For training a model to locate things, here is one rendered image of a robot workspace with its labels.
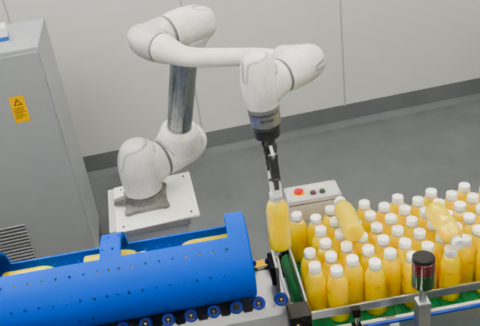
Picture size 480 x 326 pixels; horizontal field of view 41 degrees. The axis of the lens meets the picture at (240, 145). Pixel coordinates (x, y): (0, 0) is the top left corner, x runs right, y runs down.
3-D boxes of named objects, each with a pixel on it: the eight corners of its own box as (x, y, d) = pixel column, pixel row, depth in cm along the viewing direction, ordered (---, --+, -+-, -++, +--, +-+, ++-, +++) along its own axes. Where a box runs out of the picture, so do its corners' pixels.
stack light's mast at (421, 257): (408, 294, 190) (408, 252, 182) (428, 291, 190) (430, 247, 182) (416, 309, 184) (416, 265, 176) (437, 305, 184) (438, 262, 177)
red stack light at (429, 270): (408, 265, 184) (408, 254, 182) (429, 261, 185) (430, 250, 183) (416, 279, 179) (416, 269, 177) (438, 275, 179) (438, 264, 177)
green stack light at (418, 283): (408, 279, 187) (408, 265, 184) (429, 274, 187) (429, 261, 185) (416, 293, 181) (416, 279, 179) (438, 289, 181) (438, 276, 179)
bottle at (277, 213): (272, 254, 201) (267, 204, 192) (266, 241, 207) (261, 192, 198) (294, 250, 201) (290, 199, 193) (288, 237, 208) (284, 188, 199)
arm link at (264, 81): (262, 117, 175) (296, 99, 182) (253, 63, 168) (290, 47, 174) (236, 108, 183) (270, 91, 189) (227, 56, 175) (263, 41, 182)
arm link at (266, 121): (249, 116, 177) (252, 135, 180) (281, 109, 178) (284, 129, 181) (244, 103, 185) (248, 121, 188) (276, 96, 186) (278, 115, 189)
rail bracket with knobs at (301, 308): (286, 323, 213) (283, 299, 208) (308, 319, 213) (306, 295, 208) (293, 345, 204) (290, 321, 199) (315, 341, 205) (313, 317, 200)
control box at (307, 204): (285, 209, 252) (283, 187, 247) (336, 201, 253) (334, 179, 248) (290, 224, 243) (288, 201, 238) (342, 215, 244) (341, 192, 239)
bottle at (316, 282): (328, 303, 219) (326, 260, 210) (329, 318, 213) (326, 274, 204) (307, 304, 220) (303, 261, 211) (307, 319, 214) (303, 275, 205)
